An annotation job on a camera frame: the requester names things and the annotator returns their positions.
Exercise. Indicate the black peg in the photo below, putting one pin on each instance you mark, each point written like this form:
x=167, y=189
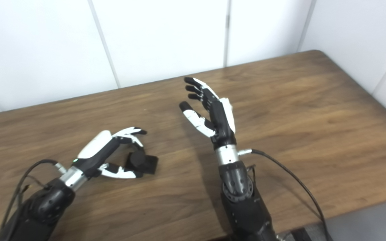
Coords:
x=147, y=164

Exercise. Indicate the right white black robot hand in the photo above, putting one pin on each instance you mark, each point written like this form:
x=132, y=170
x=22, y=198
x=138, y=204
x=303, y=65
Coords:
x=221, y=124

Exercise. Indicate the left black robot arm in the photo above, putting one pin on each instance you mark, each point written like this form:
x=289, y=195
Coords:
x=42, y=207

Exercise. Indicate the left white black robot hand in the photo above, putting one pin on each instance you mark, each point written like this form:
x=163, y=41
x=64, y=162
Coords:
x=94, y=150

